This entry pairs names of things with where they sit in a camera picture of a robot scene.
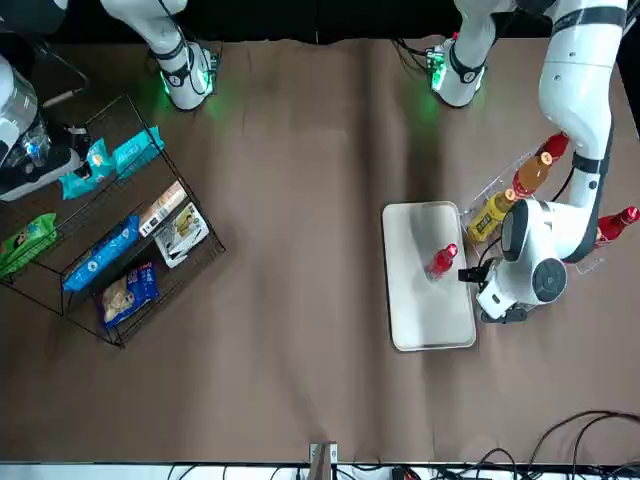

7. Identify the orange tea bottle red label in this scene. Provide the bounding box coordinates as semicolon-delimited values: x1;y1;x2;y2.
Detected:
513;151;561;200

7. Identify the black cable silver plug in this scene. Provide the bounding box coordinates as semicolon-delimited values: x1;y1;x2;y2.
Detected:
29;42;90;109

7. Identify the red cola bottle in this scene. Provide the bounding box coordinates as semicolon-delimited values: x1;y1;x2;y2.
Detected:
541;131;572;162
596;205;640;247
424;242;461;283

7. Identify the black wire basket rack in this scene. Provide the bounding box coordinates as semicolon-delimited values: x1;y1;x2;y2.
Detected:
0;93;226;350

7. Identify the pink snack box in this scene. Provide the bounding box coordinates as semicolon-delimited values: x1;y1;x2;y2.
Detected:
137;180;190;237

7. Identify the yellow label tea bottle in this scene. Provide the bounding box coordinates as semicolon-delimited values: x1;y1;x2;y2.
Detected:
466;187;518;246

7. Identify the aluminium profile post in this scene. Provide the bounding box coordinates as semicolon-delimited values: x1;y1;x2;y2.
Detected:
308;441;338;480

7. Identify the green chips packet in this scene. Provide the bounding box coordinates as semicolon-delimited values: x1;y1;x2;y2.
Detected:
0;211;60;280

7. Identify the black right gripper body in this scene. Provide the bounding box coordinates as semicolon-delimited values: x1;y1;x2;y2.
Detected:
63;124;95;157

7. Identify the clear acrylic bottle shelf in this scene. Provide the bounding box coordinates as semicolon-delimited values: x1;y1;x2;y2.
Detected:
458;149;610;277

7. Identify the teal chips packet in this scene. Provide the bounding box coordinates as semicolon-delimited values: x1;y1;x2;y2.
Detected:
57;138;110;202
111;126;166;180

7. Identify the dark blue dumpling packet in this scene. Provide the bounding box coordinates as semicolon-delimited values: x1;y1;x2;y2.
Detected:
96;258;162;330

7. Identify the white printed snack box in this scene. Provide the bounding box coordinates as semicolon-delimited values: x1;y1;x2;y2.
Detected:
153;201;210;270

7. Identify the light blue snack packet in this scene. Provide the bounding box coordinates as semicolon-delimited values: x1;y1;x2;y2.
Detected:
61;213;142;295

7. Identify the white rectangular tray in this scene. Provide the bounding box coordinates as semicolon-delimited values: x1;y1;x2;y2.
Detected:
381;200;477;352

